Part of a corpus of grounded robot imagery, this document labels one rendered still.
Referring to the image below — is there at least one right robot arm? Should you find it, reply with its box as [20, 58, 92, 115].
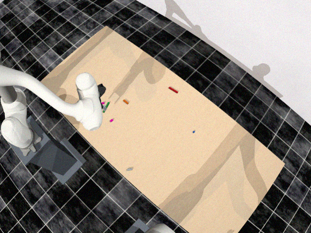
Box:
[145, 223, 175, 233]

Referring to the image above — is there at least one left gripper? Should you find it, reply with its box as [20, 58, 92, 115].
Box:
[97, 83, 107, 111]

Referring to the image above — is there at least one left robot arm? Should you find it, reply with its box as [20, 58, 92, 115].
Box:
[0, 59, 103, 156]

